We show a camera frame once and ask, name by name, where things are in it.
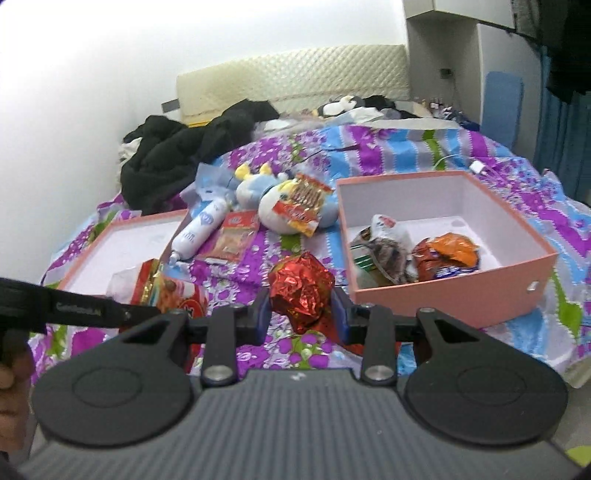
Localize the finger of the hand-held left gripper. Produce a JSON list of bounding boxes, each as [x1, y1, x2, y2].
[[45, 287, 163, 329]]

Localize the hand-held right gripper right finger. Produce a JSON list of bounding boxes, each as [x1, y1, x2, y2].
[[330, 286, 468, 386]]

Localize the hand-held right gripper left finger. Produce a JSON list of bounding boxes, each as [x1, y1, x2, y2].
[[108, 288, 274, 386]]

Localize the red foil snack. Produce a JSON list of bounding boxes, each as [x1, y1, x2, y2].
[[268, 251, 336, 336]]

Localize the pink box lid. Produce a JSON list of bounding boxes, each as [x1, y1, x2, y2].
[[58, 210, 195, 297]]

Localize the white snack packet red label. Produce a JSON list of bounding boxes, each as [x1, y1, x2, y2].
[[369, 213, 419, 284]]

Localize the red snack bag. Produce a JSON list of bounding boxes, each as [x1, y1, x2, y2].
[[139, 258, 211, 325]]

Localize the blue snack packet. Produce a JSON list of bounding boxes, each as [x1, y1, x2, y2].
[[431, 265, 477, 280]]

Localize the pink cardboard box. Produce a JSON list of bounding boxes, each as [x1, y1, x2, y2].
[[335, 170, 559, 329]]

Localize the person's left hand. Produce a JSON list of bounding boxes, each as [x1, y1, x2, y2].
[[0, 354, 37, 462]]

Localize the clear orange snack packet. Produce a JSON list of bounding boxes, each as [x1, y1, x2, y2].
[[194, 210, 262, 267]]

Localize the blue yellow plush toy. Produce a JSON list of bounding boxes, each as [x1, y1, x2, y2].
[[235, 164, 340, 236]]

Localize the white tube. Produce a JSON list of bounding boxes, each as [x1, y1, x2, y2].
[[171, 196, 232, 265]]

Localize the red yellow snack packet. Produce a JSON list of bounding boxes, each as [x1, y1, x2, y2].
[[272, 173, 335, 238]]

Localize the light blue tissue pack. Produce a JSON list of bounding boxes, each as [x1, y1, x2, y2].
[[194, 164, 237, 205]]

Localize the black clothing pile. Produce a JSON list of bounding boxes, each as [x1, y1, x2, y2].
[[119, 98, 280, 216]]

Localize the black white penguin plush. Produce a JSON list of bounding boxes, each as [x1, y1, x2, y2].
[[316, 95, 368, 117]]

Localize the purple floral quilt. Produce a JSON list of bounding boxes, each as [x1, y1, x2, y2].
[[28, 117, 591, 384]]

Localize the small black garment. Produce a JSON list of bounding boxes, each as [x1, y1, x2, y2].
[[365, 95, 403, 112]]

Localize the cluster of small bottles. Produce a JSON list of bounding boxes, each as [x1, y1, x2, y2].
[[413, 95, 456, 117]]

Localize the cream padded headboard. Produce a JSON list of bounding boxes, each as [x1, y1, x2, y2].
[[175, 44, 410, 126]]

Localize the blue board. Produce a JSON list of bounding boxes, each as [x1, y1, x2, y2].
[[480, 71, 525, 149]]

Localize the blue curtain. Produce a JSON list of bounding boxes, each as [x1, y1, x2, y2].
[[536, 88, 591, 200]]

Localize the lime green object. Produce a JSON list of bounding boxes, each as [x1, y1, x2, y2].
[[566, 447, 591, 477]]

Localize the dark hanging clothes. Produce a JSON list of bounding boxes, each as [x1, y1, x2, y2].
[[512, 0, 591, 105]]

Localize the white charger cable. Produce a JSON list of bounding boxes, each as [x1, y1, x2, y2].
[[434, 154, 509, 186]]

